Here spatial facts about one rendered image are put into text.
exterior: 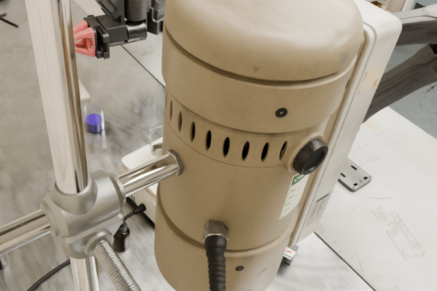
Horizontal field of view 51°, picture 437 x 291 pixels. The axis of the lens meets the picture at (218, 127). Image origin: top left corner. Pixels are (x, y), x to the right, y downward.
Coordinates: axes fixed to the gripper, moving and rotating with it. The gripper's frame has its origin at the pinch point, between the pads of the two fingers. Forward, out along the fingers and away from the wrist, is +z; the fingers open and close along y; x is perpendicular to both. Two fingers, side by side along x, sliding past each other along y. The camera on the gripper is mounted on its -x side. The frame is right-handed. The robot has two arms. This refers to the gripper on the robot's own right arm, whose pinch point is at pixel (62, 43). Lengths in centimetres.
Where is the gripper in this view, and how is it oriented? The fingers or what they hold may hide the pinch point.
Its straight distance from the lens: 109.6
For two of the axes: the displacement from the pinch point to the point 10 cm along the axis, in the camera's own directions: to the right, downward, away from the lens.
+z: -8.5, 2.7, -4.6
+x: -1.1, 7.5, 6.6
